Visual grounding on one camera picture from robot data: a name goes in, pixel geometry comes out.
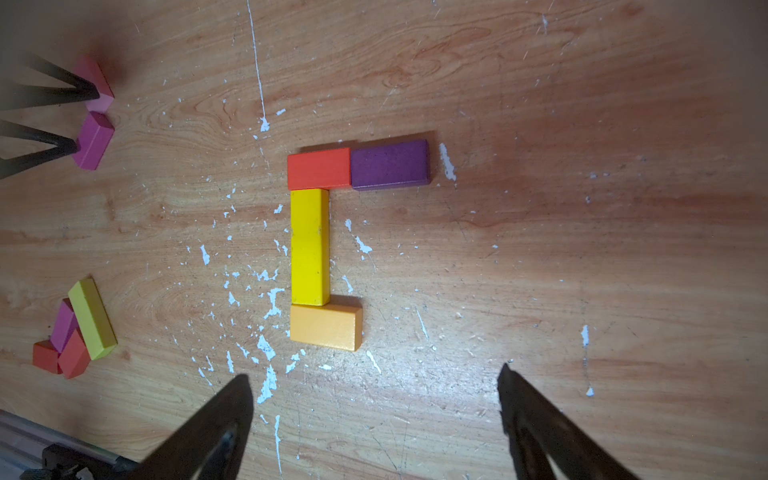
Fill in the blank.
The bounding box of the yellow long block front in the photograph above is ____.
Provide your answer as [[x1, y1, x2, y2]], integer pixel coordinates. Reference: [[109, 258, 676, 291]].
[[68, 277, 118, 360]]

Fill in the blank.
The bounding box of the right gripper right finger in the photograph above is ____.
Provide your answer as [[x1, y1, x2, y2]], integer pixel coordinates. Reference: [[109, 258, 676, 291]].
[[497, 364, 636, 479]]

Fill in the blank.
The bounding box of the purple block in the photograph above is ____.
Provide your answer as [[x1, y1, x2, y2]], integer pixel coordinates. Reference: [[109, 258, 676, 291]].
[[350, 140, 431, 190]]

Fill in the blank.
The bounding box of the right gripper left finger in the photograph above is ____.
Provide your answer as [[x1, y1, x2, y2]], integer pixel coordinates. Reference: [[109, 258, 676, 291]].
[[128, 374, 254, 479]]

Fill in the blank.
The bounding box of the pink block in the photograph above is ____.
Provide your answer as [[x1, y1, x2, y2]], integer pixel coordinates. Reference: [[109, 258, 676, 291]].
[[74, 56, 115, 114]]

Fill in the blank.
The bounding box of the short red block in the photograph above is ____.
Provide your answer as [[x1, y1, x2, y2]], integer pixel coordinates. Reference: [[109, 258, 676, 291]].
[[287, 148, 352, 191]]

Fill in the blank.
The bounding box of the red flat block front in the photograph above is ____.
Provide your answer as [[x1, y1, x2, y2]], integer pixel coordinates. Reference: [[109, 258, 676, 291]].
[[32, 340, 62, 375]]

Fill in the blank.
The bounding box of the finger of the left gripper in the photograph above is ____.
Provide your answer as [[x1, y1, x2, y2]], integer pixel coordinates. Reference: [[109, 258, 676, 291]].
[[1, 52, 100, 110], [1, 120, 79, 179]]

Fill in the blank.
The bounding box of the yellow long block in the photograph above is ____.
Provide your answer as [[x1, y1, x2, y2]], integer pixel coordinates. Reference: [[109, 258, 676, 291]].
[[291, 189, 330, 306], [68, 277, 118, 360]]

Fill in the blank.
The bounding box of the magenta block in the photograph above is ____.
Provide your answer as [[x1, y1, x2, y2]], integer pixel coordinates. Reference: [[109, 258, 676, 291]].
[[72, 112, 115, 170], [50, 298, 78, 353]]

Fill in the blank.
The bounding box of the orange yellow block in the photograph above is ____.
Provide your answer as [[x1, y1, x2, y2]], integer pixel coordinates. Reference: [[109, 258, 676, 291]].
[[290, 304, 363, 352]]

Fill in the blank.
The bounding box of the red long block front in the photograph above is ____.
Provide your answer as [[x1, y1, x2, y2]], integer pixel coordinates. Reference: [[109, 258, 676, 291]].
[[58, 329, 91, 379]]

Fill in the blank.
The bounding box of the magenta block front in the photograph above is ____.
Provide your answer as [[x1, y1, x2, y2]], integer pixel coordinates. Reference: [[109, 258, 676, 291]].
[[50, 298, 78, 353]]

